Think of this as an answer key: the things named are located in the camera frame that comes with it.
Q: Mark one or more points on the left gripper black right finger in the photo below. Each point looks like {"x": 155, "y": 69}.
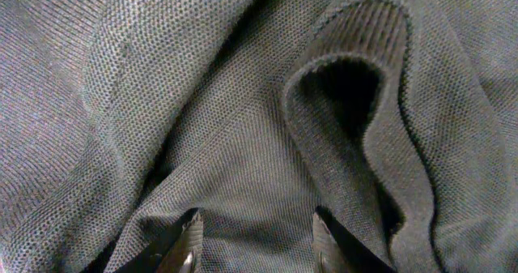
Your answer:
{"x": 336, "y": 250}

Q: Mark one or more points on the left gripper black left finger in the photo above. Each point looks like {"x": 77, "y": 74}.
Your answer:
{"x": 177, "y": 250}

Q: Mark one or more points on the black t-shirt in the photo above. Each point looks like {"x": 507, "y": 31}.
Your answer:
{"x": 397, "y": 116}

